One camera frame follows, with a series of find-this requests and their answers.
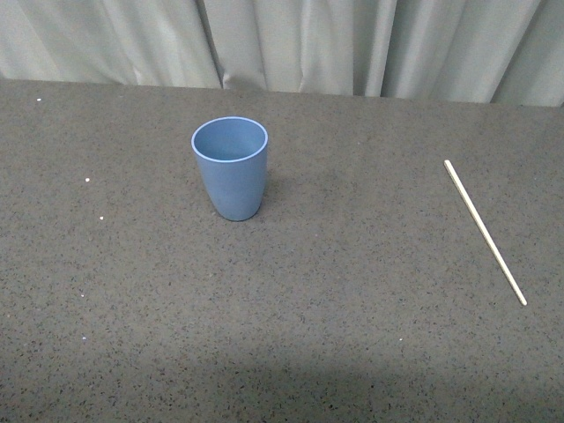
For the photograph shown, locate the white pleated curtain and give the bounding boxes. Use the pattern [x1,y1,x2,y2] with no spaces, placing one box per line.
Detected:
[1,1,563,107]

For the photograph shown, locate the light wooden chopstick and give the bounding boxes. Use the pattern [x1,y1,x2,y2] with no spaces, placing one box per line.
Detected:
[443,160,528,307]

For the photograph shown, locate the blue plastic cup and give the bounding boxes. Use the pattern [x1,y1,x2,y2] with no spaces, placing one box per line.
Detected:
[191,116,269,221]

